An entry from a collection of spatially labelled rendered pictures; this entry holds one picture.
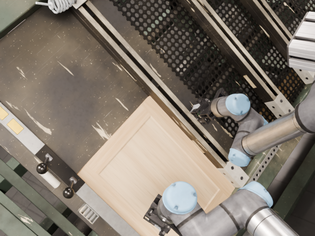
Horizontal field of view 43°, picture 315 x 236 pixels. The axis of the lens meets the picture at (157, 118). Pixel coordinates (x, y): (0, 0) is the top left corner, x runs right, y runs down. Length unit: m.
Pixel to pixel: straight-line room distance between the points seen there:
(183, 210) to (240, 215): 0.13
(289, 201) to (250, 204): 1.64
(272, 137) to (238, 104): 0.20
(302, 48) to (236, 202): 0.43
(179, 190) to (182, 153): 0.76
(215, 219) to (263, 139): 0.43
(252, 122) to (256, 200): 0.54
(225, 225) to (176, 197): 0.13
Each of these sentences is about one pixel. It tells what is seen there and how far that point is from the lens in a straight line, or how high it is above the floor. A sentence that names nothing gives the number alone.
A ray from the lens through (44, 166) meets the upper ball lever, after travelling 1.34.
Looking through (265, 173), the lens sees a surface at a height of 0.86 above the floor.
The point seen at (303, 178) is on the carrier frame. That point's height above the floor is 0.18.
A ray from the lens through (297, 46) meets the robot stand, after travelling 0.65.
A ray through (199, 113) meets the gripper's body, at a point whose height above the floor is 1.29.
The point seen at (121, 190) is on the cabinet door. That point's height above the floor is 1.21.
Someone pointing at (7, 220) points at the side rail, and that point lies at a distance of 1.44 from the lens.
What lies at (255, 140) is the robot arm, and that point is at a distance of 1.31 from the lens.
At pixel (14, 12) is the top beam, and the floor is 1.83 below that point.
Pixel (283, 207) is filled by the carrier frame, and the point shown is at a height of 0.18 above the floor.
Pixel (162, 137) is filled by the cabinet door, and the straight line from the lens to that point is 1.63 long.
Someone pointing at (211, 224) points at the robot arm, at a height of 1.62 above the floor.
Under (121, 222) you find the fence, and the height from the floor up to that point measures 1.16.
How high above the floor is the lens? 2.46
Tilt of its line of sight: 47 degrees down
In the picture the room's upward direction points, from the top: 23 degrees counter-clockwise
